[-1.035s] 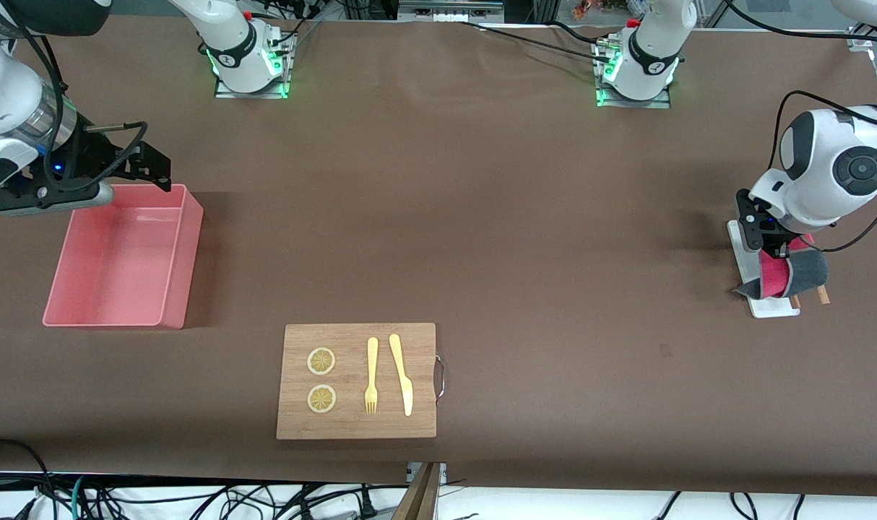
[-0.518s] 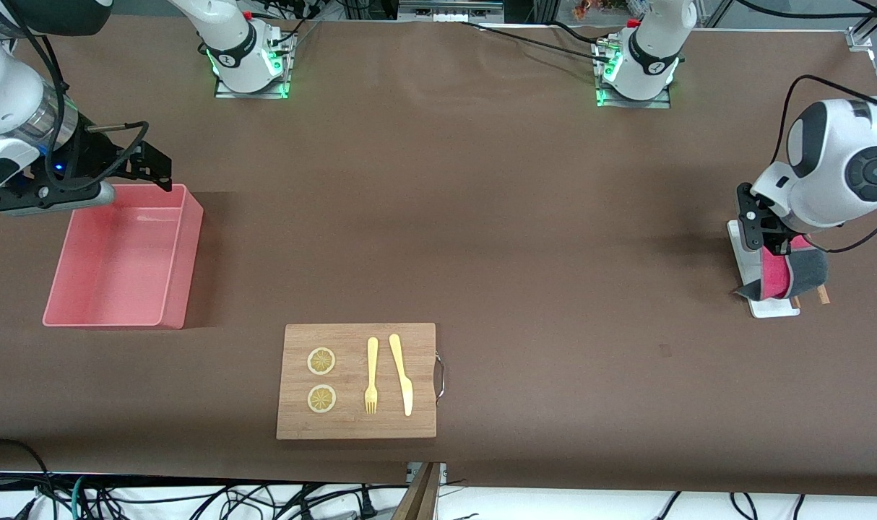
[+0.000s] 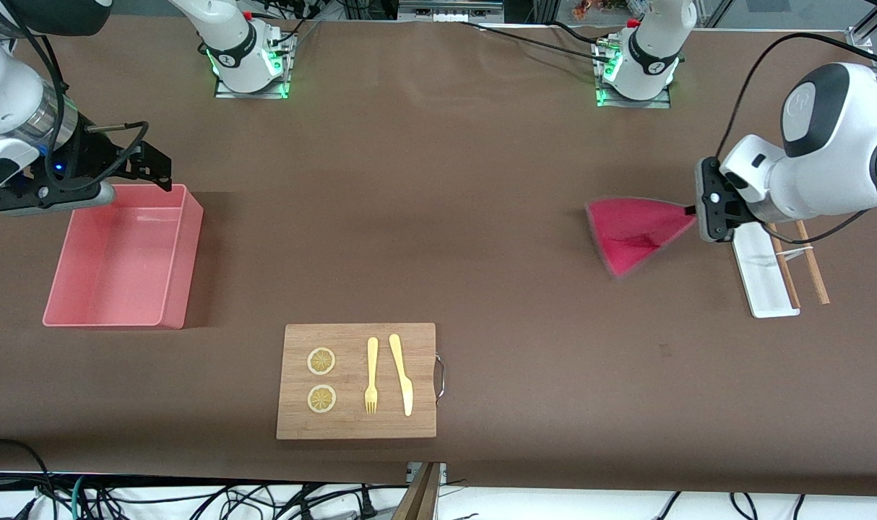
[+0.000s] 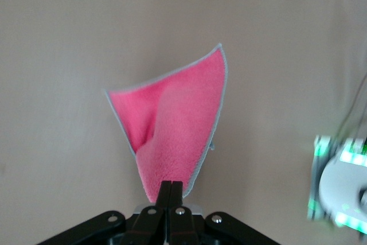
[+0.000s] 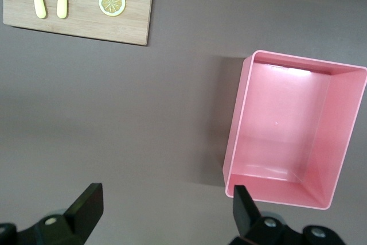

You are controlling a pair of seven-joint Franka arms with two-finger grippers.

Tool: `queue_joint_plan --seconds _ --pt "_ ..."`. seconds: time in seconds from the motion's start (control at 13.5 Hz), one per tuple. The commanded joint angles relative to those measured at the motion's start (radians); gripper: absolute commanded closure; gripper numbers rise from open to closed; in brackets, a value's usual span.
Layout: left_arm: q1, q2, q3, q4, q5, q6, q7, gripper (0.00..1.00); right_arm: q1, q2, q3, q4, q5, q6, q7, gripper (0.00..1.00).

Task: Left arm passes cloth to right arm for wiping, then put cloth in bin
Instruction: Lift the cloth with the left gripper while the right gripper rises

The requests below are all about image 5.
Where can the wooden cutting board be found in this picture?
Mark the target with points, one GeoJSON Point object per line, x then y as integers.
{"type": "Point", "coordinates": [86, 27]}

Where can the toy lemon slice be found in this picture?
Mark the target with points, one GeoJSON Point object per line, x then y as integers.
{"type": "Point", "coordinates": [111, 2]}

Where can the pink plastic bin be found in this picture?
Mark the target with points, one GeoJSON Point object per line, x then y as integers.
{"type": "Point", "coordinates": [286, 130]}

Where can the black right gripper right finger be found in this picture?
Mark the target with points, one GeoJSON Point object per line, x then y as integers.
{"type": "Point", "coordinates": [243, 210]}

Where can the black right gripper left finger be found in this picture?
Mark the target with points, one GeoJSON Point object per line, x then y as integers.
{"type": "Point", "coordinates": [87, 207]}

